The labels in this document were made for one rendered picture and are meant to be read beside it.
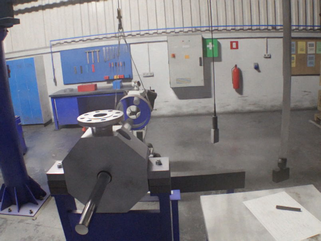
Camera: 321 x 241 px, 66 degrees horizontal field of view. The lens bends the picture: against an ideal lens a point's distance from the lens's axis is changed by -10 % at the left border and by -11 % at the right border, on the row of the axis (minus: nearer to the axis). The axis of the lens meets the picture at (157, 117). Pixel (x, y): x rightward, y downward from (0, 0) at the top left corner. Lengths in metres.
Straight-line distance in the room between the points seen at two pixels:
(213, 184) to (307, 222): 0.77
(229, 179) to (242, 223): 0.59
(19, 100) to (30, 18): 2.14
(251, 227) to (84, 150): 0.97
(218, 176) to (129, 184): 0.71
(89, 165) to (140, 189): 0.32
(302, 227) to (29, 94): 6.55
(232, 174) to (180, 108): 4.91
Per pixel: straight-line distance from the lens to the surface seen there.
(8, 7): 3.23
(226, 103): 6.87
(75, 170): 1.58
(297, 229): 1.50
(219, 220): 1.50
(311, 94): 7.60
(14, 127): 3.39
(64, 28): 7.16
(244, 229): 1.46
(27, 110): 7.26
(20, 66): 7.14
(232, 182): 2.03
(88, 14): 6.98
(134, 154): 1.46
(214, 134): 2.39
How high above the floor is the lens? 1.77
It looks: 15 degrees down
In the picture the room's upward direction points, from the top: 4 degrees counter-clockwise
